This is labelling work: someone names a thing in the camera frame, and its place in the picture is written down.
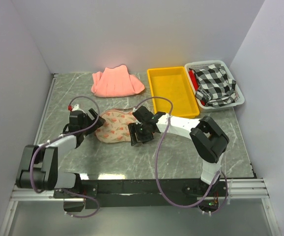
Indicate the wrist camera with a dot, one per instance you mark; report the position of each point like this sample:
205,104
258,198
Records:
75,107
133,113

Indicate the aluminium rail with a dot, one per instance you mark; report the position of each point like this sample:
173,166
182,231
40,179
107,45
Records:
237,189

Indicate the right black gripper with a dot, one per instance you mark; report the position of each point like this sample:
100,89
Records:
133,128

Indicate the pink pleated skirt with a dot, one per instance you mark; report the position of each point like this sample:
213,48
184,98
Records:
116,82

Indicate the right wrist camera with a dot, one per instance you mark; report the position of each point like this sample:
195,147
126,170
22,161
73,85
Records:
133,113

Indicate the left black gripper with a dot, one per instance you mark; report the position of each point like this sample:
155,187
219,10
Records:
100,121

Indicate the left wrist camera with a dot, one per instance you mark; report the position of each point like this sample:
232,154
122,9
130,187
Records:
75,107

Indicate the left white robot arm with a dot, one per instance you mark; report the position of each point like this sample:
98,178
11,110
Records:
39,169

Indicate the yellow plastic tray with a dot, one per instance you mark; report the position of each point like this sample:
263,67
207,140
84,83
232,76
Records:
173,83

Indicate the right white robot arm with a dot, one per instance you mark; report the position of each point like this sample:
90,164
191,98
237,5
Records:
208,138

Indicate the pink mesh laundry bag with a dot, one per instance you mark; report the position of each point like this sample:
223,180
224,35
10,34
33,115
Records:
115,128

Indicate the black white checkered cloth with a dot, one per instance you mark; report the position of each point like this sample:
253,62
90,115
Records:
216,88

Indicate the red cloth in basket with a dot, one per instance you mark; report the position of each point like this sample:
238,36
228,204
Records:
193,79

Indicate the white plastic basket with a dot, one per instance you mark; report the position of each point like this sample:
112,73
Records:
239,100

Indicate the black base beam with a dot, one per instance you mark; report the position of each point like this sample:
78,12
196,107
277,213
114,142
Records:
142,192

